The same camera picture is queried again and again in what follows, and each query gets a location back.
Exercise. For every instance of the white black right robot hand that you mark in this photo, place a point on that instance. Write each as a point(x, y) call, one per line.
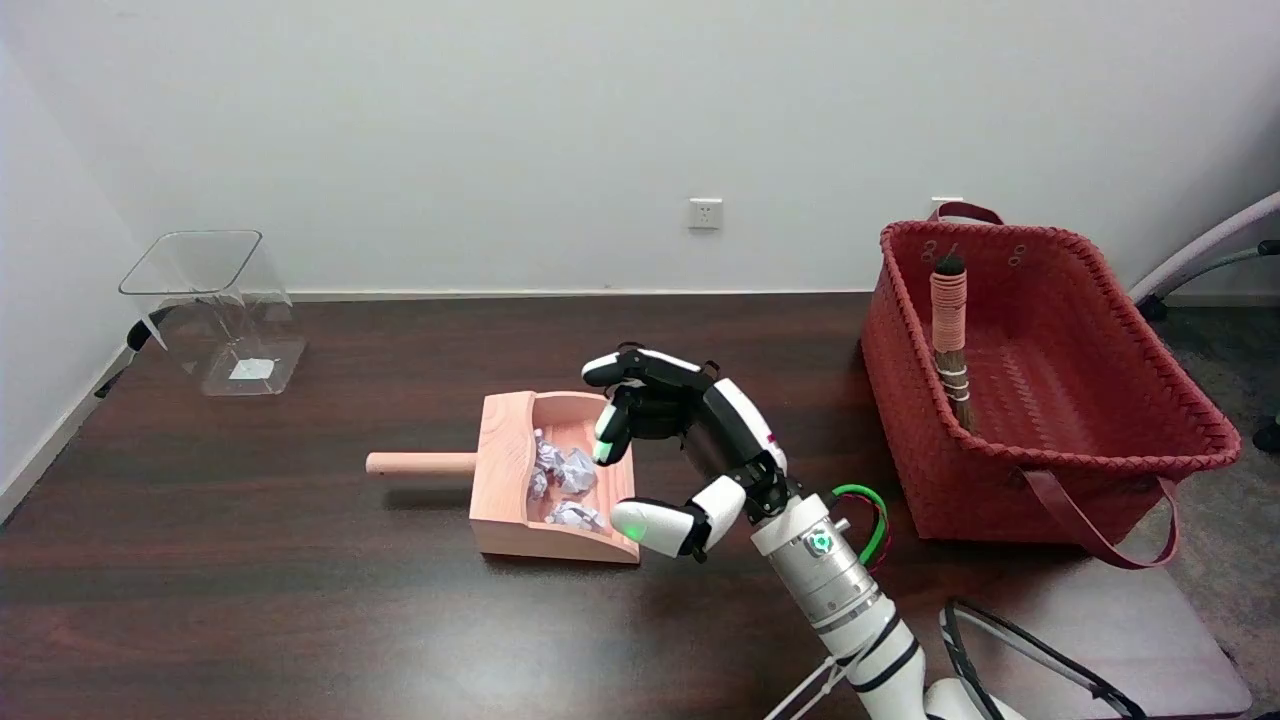
point(735, 425)

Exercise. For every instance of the red-brown woven storage basket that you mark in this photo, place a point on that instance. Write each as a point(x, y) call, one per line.
point(1080, 400)

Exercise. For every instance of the crumpled white paper ball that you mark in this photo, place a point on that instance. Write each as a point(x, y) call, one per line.
point(537, 485)
point(575, 516)
point(548, 455)
point(576, 471)

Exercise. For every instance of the wooden dustpan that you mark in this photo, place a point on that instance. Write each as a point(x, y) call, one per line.
point(500, 470)

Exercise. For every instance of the white zip ties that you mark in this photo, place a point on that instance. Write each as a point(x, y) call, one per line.
point(805, 695)

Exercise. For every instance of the clear plastic bin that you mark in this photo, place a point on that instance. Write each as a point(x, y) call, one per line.
point(250, 360)

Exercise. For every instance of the grey tube with black ends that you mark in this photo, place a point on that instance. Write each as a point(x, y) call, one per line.
point(1215, 261)

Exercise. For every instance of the white curved tube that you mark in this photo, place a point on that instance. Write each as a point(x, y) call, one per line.
point(1210, 240)

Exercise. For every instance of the black caster wheel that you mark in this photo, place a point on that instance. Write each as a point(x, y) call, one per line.
point(1268, 436)

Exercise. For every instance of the black stand foot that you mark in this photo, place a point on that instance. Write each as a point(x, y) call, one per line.
point(137, 338)

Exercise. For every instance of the white wall socket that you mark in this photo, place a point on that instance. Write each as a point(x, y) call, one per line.
point(945, 202)
point(705, 213)

